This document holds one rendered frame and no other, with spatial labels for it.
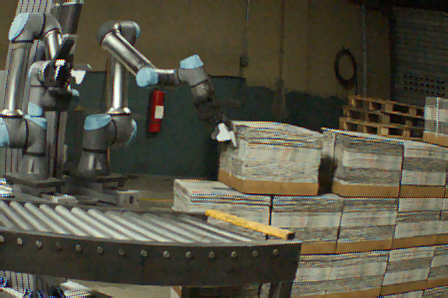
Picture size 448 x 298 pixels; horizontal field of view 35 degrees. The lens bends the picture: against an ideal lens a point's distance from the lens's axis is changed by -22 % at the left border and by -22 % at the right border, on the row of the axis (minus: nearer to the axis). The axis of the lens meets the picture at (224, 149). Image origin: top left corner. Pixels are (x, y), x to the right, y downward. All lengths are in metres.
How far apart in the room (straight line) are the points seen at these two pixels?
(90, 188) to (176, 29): 7.19
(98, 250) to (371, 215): 1.52
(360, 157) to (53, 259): 1.60
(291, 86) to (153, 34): 2.07
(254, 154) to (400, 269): 0.88
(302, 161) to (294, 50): 8.12
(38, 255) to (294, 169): 1.45
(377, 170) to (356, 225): 0.23
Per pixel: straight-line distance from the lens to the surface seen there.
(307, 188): 3.15
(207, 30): 10.61
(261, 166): 3.10
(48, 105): 2.65
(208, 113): 3.19
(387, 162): 3.27
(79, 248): 2.00
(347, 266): 3.27
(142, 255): 2.08
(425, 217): 3.42
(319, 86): 11.59
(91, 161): 3.31
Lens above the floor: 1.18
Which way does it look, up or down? 4 degrees down
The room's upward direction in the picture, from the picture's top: 5 degrees clockwise
